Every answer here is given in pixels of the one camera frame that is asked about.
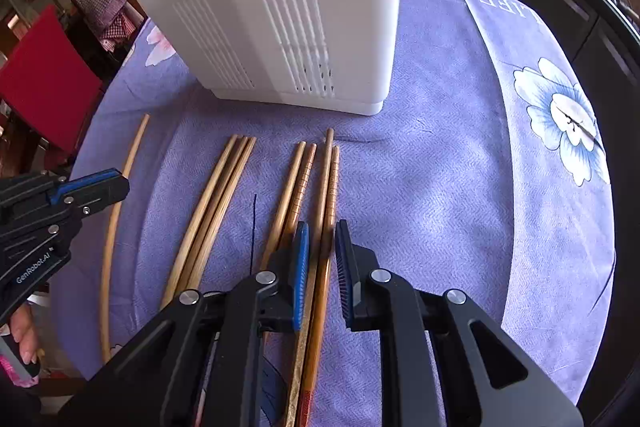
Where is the lone light bamboo chopstick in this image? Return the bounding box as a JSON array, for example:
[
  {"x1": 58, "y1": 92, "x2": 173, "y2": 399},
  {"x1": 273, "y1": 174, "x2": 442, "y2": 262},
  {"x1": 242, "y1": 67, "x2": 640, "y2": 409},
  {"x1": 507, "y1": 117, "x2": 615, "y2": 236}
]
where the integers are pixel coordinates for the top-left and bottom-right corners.
[{"x1": 99, "y1": 114, "x2": 150, "y2": 363}]

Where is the brown chopstick red end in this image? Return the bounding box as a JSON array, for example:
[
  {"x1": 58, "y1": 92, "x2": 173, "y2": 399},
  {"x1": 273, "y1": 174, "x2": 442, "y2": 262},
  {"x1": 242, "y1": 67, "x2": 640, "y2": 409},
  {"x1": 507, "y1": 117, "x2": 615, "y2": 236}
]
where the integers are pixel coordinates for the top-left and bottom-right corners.
[{"x1": 259, "y1": 141, "x2": 306, "y2": 271}]

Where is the reddish brown chopstick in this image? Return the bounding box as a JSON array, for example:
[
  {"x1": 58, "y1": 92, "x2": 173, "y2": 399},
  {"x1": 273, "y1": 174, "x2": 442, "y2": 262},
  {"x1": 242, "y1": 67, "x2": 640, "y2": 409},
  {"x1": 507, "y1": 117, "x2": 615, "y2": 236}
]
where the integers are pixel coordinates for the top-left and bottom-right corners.
[{"x1": 296, "y1": 145, "x2": 341, "y2": 427}]

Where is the patterned brown chopstick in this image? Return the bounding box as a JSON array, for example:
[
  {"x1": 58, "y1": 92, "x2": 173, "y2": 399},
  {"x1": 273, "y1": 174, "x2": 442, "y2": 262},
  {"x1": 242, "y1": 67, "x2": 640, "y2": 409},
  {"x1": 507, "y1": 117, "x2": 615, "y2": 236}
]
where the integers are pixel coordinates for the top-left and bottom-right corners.
[{"x1": 279, "y1": 143, "x2": 317, "y2": 248}]

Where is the dark brown chopstick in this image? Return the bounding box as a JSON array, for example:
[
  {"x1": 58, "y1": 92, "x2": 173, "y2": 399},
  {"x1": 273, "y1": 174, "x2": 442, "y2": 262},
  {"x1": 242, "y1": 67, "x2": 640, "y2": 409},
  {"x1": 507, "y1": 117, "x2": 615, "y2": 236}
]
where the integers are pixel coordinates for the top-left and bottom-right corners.
[{"x1": 283, "y1": 128, "x2": 334, "y2": 426}]

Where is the person's left hand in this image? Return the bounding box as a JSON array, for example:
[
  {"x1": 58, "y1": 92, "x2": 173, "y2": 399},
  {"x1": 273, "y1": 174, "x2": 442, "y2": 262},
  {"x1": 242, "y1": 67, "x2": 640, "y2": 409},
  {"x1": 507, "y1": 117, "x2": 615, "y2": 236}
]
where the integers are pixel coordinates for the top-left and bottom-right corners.
[{"x1": 10, "y1": 303, "x2": 39, "y2": 364}]

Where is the red wooden chair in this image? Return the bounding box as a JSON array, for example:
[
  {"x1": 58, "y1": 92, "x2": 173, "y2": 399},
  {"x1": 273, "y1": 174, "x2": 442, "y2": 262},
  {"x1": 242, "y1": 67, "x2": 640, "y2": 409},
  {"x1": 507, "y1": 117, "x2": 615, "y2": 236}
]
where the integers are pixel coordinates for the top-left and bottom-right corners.
[{"x1": 1, "y1": 5, "x2": 103, "y2": 156}]

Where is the purple floral tablecloth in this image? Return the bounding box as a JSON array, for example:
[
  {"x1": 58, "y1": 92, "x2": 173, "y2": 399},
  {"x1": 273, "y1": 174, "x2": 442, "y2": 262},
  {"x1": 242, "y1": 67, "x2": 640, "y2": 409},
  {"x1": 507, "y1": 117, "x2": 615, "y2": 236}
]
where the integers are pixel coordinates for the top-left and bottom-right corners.
[{"x1": 73, "y1": 0, "x2": 615, "y2": 400}]

